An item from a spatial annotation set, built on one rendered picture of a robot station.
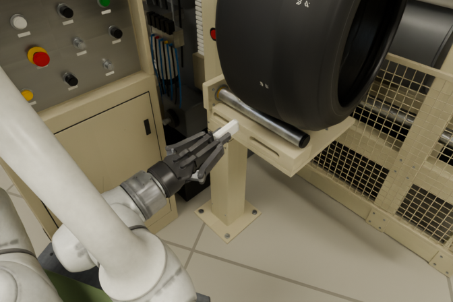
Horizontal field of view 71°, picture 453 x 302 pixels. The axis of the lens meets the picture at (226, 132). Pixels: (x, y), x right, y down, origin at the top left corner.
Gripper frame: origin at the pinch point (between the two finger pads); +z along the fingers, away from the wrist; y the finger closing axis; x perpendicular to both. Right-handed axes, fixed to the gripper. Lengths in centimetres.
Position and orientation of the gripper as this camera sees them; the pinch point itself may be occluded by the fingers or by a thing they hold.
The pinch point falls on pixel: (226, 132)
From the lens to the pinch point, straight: 74.8
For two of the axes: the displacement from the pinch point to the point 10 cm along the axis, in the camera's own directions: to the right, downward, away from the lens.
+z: 7.2, -5.4, 4.3
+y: -6.9, -4.7, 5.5
